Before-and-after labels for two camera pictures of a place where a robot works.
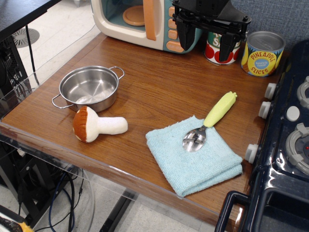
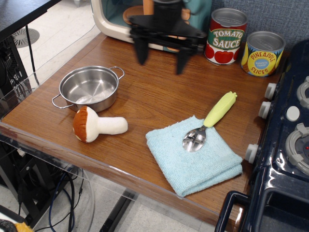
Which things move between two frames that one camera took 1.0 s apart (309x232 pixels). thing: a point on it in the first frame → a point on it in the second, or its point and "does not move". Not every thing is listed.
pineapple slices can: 262,53 does not move
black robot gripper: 220,15 → 166,27
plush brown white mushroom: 88,126 does not move
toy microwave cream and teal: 147,23 does not move
